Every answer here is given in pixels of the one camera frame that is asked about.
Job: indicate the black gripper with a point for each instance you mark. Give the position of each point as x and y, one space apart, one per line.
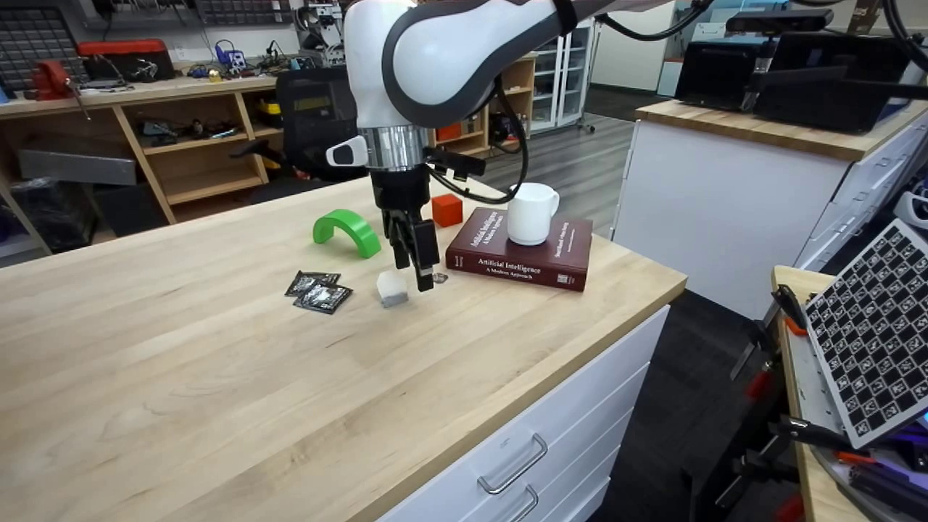
403 194

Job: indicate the dark foil teabag packet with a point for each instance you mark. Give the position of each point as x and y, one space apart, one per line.
323 297

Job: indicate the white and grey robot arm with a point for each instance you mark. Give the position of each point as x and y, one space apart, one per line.
419 64

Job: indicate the dark red hardcover book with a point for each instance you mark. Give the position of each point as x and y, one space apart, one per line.
556 261

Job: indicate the white ceramic cup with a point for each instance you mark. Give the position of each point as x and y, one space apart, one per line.
530 212

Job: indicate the orange cube block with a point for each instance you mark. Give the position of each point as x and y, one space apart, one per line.
446 210

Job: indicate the green plastic arch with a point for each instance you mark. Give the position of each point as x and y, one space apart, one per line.
355 228

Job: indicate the white cube block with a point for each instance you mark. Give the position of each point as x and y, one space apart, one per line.
393 288

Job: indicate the black office chair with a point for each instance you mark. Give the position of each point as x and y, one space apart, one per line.
317 112

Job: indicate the wooden workbench shelf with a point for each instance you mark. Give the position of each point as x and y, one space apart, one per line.
188 136

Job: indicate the white drawer cabinet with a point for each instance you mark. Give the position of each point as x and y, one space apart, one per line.
556 449

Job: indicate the white side cabinet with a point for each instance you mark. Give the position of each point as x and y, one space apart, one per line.
726 194

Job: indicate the black equipment case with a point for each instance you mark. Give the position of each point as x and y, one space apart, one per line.
831 83

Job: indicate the black checkerboard calibration board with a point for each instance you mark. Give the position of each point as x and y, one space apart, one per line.
867 333

